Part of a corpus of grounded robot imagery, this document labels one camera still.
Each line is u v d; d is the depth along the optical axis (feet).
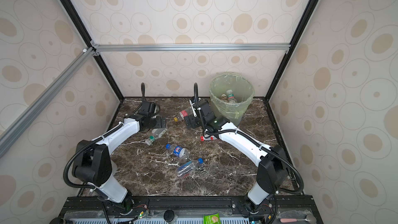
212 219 2.26
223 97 3.33
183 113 3.38
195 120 2.35
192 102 2.34
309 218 2.34
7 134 1.69
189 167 2.80
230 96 3.29
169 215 2.06
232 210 2.39
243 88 2.99
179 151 2.86
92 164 1.48
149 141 3.04
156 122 2.70
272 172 1.40
